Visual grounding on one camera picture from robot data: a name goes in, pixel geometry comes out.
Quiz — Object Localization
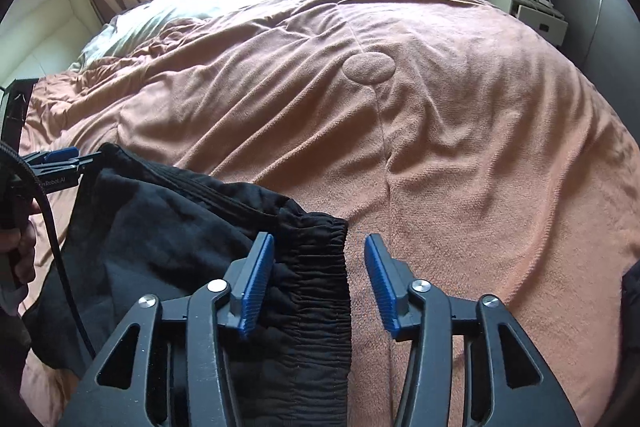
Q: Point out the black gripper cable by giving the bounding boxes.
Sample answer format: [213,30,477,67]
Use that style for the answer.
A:
[0,139,97,360]

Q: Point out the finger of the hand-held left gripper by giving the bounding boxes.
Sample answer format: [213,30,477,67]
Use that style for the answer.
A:
[22,147,80,164]
[30,153,104,175]

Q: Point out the dark cloth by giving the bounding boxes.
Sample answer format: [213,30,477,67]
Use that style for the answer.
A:
[619,259,640,360]

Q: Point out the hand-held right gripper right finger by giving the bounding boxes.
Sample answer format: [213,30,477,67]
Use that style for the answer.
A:
[364,233,582,427]

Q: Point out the person's left forearm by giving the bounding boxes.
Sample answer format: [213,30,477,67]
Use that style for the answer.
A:
[0,284,32,408]

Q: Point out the black pants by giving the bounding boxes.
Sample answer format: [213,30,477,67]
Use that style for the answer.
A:
[22,143,357,427]

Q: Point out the person's left hand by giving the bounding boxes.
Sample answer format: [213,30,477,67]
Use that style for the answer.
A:
[0,201,40,290]

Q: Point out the white drawer cabinet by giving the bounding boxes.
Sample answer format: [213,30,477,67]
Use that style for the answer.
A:
[470,0,569,48]

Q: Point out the brown blanket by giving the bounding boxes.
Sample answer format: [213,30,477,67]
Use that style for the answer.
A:
[17,0,640,427]

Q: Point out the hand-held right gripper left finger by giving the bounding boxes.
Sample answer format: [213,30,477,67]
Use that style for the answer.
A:
[57,232,276,427]

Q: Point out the cream leather headboard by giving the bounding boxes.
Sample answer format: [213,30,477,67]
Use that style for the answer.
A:
[0,0,110,94]

